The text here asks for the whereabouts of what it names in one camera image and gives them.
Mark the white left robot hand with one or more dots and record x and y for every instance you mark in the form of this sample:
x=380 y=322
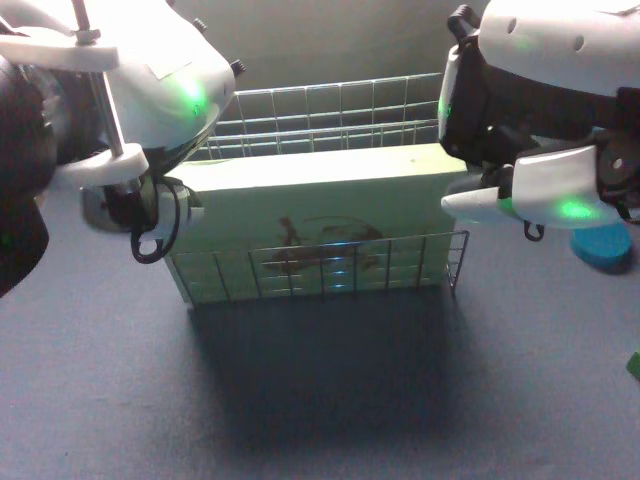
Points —
x=165 y=75

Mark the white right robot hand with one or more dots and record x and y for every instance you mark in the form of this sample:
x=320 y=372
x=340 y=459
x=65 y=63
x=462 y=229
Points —
x=550 y=45

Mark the pale green book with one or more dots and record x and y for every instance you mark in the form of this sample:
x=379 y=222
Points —
x=310 y=200

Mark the blue round disc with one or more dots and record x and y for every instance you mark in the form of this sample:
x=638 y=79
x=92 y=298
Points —
x=600 y=250

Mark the grey table cloth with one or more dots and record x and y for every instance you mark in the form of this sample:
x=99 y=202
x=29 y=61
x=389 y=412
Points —
x=150 y=390

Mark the green number block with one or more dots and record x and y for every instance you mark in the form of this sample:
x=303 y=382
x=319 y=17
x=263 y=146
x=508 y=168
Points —
x=635 y=367

